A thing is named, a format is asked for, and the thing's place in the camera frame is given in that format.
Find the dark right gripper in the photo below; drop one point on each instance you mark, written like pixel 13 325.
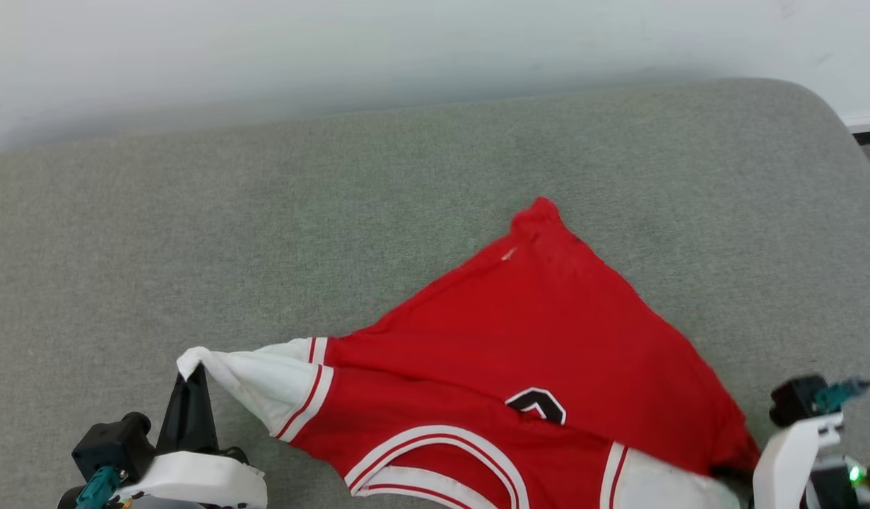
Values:
pixel 851 491

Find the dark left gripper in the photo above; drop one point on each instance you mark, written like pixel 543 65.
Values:
pixel 233 454

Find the red white basketball jersey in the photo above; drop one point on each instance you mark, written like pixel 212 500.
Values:
pixel 533 339

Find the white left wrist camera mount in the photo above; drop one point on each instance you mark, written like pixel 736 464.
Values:
pixel 194 481

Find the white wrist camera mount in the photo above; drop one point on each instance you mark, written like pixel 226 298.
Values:
pixel 194 481
pixel 788 452

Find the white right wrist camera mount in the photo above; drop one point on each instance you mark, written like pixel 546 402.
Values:
pixel 788 452

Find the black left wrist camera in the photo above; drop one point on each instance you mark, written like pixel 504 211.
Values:
pixel 113 442

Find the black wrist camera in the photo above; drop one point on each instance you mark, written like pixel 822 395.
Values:
pixel 795 399
pixel 113 442

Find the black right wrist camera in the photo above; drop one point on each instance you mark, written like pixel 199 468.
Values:
pixel 795 399

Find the white wall skirting board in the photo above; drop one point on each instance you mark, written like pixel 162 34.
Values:
pixel 869 124

